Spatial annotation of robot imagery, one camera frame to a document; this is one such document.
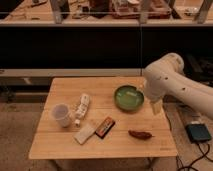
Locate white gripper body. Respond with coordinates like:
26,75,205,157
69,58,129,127
142,64,168,103

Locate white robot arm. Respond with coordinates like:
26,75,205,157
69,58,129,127
142,53,213,120

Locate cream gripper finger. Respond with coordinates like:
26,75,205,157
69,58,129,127
151,100,162,115
139,84,144,92

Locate white flat packet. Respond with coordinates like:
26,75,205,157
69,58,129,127
74,124,96,145

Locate green bowl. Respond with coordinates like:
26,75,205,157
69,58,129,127
114,85,144,111

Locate orange black candy bar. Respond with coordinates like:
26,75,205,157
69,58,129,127
95,117,115,139

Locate translucent plastic cup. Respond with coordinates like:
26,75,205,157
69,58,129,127
51,104,71,127

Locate black cable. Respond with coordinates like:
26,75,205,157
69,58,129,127
175,141,213,171

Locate wooden table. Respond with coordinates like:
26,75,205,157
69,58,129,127
29,77,177,159

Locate long wooden shelf bench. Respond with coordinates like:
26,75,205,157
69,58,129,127
0,68,143,86

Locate black foot pedal box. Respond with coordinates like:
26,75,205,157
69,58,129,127
185,124,212,143

